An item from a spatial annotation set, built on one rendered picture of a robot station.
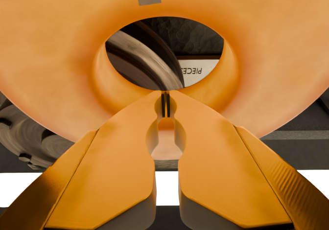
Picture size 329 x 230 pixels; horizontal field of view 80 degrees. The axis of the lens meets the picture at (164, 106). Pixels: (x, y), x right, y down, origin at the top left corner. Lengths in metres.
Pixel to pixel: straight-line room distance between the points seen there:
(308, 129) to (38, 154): 6.15
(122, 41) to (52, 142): 0.23
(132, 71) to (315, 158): 9.24
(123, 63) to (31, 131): 0.23
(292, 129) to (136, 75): 5.83
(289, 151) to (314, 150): 0.95
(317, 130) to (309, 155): 3.08
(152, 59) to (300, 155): 9.00
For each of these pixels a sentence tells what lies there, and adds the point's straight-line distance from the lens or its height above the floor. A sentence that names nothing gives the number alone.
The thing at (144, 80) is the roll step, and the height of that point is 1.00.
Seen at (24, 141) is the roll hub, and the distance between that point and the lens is 0.49.
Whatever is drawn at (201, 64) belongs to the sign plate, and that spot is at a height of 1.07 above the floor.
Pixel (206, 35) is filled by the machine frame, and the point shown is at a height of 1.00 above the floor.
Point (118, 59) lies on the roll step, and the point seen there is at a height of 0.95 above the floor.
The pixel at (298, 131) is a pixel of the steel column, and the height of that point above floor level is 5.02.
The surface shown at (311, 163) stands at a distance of 9.26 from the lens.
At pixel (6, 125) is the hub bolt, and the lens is 0.43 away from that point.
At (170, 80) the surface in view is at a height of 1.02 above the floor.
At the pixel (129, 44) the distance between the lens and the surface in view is 0.34.
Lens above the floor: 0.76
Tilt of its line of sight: 48 degrees up
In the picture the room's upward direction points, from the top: 179 degrees clockwise
